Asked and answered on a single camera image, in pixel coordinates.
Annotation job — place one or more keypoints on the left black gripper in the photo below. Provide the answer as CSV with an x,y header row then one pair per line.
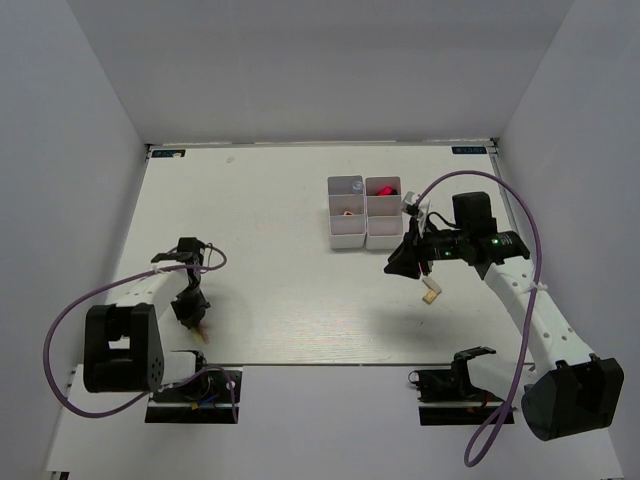
x,y
195,312

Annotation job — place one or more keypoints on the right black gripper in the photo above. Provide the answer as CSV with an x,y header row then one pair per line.
x,y
404,262

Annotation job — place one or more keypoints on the orange thin highlighter pen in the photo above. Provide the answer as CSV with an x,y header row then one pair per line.
x,y
202,332

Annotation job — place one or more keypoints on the pink black highlighter marker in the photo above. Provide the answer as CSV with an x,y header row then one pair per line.
x,y
387,191

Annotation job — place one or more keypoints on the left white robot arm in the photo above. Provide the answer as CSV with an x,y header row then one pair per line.
x,y
122,346

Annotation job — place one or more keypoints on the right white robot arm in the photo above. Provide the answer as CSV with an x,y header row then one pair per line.
x,y
572,390

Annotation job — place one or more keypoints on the small tan eraser block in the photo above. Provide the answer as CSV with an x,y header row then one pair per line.
x,y
433,290

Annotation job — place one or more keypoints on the right white compartment organizer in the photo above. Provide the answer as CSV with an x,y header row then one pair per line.
x,y
384,220

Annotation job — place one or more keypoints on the white compartment organizer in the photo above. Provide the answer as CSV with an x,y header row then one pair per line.
x,y
345,233
384,220

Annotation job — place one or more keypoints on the left white compartment organizer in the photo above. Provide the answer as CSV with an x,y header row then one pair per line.
x,y
345,233

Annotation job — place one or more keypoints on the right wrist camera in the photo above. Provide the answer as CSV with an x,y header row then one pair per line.
x,y
415,209

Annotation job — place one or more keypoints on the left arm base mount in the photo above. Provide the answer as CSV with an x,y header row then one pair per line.
x,y
208,400

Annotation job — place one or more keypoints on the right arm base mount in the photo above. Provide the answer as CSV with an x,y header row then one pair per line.
x,y
443,400

